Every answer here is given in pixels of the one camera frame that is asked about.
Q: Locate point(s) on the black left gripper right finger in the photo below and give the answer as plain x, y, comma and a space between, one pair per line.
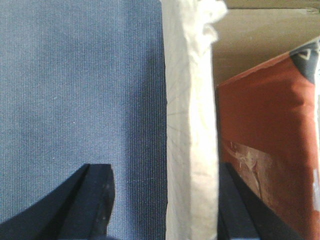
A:
245, 215

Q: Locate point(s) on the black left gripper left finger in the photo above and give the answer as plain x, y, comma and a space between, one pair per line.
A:
78, 209

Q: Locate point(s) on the cardboard box red print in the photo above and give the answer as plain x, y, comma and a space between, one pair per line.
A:
242, 87

